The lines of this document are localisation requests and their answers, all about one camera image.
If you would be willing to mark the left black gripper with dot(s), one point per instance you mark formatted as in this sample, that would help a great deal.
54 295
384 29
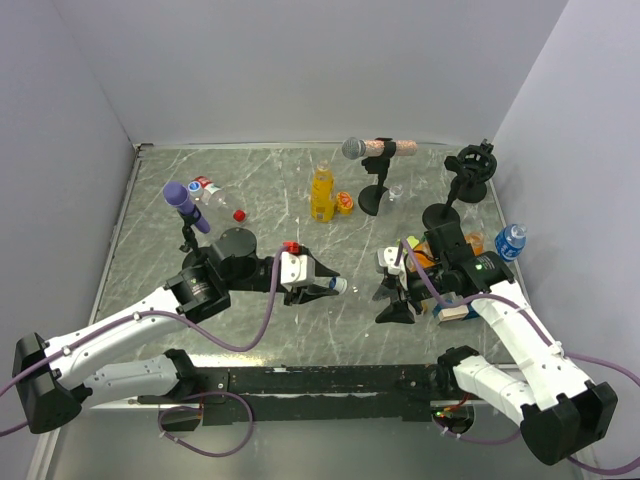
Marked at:
305 293

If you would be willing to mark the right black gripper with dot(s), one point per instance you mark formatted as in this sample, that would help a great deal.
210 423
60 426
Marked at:
396 311

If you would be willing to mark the yellow juice bottle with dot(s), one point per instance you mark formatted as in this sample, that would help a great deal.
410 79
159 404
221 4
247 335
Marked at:
322 201

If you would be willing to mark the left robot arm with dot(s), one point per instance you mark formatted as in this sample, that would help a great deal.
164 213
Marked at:
57 378

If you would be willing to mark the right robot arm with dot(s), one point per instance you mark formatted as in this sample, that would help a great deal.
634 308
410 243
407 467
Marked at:
557 407

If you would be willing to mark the small clear open bottle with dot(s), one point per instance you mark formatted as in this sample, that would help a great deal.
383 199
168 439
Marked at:
395 193

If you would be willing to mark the clear bottle red cap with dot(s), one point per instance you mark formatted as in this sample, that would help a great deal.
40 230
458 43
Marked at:
221 203

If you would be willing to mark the blue label water bottle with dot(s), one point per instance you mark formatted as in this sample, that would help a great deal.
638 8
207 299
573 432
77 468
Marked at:
510 241

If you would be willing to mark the blue white block toy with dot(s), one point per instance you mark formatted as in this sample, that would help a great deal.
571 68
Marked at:
449 314

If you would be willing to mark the green toy block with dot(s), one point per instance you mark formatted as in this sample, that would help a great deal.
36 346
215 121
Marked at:
411 242

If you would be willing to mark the yellow red toy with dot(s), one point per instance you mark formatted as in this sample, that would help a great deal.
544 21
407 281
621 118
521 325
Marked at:
344 203

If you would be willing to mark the center black microphone stand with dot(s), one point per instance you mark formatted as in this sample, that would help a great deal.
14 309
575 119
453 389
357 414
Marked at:
369 197

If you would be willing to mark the black microphone stand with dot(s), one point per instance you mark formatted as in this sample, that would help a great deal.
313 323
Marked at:
472 165
196 256
369 197

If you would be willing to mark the left black microphone stand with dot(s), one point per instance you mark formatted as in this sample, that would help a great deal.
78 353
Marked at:
196 256

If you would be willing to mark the small black stand base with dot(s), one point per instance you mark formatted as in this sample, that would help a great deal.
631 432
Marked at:
472 193

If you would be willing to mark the silver head pink microphone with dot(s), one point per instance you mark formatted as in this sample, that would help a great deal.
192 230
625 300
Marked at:
354 148

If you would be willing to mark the right black microphone stand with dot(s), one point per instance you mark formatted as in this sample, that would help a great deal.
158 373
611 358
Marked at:
472 165

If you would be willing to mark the purple microphone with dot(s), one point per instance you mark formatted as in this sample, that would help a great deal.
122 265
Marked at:
177 196

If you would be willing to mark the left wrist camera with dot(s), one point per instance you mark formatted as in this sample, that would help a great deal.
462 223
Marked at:
297 266

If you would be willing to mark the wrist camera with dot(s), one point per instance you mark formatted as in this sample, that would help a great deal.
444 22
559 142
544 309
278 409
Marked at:
390 264
297 266

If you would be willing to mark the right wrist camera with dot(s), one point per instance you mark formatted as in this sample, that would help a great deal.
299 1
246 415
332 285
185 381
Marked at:
390 264

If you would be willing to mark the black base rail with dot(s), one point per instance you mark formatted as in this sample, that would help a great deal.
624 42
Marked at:
410 393

